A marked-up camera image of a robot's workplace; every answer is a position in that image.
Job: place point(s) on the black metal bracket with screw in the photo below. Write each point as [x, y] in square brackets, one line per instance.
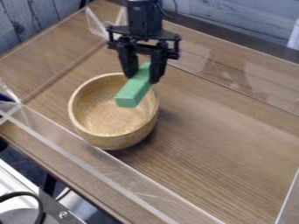
[56, 210]

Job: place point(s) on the clear acrylic front wall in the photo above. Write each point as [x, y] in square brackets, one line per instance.
[107, 182]

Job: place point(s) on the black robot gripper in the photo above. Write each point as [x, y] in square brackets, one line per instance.
[143, 36]

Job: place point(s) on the brown wooden bowl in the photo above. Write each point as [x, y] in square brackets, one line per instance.
[106, 125]

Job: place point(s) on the green rectangular block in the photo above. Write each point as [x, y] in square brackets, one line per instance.
[135, 88]

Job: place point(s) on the clear acrylic corner bracket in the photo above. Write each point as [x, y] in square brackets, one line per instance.
[98, 27]

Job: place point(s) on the blue object at left edge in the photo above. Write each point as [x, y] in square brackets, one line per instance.
[6, 98]

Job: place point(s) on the black table leg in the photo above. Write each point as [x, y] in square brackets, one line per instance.
[50, 184]

